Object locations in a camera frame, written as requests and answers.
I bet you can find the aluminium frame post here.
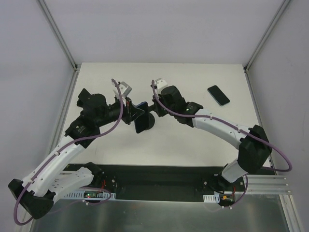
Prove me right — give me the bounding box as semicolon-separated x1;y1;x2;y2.
36;0;82;72
243;0;293;73

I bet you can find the white slotted cable duct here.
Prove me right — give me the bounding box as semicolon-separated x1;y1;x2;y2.
62;190;116;201
203;194;220;203

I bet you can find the right white slotted cable duct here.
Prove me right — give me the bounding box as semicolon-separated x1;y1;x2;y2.
203;194;220;203

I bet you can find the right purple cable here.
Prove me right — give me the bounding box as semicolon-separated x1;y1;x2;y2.
151;79;293;213

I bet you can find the front aluminium rail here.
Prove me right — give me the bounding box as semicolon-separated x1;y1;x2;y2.
248;170;289;194

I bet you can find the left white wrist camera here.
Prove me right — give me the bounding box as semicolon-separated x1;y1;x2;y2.
112;82;132;104

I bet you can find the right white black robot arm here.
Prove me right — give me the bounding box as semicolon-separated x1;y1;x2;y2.
151;83;272;191

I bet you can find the black round-base phone stand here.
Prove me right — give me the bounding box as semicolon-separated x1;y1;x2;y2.
146;106;155;130

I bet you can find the purple cable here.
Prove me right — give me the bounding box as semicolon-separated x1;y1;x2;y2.
151;79;293;213
14;78;125;226

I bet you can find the black folding phone stand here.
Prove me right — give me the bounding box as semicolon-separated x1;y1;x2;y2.
76;88;91;107

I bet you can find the black smartphone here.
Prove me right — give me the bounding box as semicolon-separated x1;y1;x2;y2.
207;85;230;106
134;101;149;133

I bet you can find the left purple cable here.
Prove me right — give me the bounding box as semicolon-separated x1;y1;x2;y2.
14;78;125;226

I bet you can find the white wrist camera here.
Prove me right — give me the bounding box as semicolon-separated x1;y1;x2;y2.
112;82;132;104
154;78;169;92

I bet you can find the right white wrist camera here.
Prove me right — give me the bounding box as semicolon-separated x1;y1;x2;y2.
154;78;169;92

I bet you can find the left aluminium frame post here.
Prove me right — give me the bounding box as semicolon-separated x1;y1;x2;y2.
36;0;82;72

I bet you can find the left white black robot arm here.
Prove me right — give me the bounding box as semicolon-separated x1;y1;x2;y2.
8;89;148;219

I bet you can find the left white slotted cable duct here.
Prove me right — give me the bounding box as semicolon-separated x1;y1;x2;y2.
62;190;116;201

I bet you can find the right aluminium frame post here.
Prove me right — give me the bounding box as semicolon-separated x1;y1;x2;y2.
243;0;293;73

